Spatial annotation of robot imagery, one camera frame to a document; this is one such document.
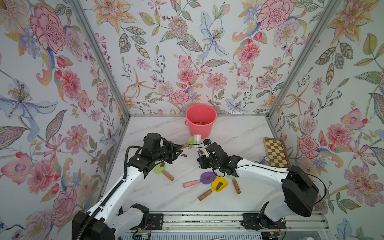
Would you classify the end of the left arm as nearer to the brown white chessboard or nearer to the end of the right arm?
the end of the right arm

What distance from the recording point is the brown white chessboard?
937 millimetres

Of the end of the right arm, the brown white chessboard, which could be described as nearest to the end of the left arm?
the end of the right arm

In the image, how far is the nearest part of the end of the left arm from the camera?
0.55 metres

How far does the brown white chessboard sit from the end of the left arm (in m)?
0.64
